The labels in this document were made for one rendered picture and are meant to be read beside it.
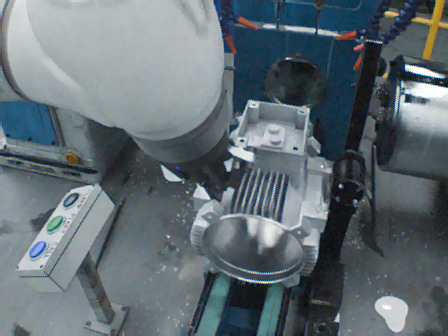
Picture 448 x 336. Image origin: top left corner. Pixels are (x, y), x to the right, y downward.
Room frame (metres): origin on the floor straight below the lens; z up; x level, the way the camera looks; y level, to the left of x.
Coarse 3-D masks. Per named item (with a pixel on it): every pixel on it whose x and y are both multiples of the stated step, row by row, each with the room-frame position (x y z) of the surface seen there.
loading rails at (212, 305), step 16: (208, 272) 0.40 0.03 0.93; (208, 288) 0.37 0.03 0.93; (224, 288) 0.37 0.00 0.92; (272, 288) 0.37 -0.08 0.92; (288, 288) 0.36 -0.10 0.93; (304, 288) 0.43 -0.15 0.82; (208, 304) 0.34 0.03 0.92; (224, 304) 0.34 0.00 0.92; (272, 304) 0.34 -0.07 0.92; (288, 304) 0.33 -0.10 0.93; (192, 320) 0.31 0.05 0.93; (208, 320) 0.31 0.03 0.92; (224, 320) 0.34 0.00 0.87; (240, 320) 0.35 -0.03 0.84; (256, 320) 0.35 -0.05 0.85; (272, 320) 0.31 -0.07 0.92
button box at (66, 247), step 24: (72, 192) 0.45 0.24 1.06; (96, 192) 0.44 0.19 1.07; (72, 216) 0.38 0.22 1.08; (96, 216) 0.41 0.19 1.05; (48, 240) 0.35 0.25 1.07; (72, 240) 0.35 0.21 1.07; (24, 264) 0.31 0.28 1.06; (48, 264) 0.30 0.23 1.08; (72, 264) 0.32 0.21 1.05; (48, 288) 0.29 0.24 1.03
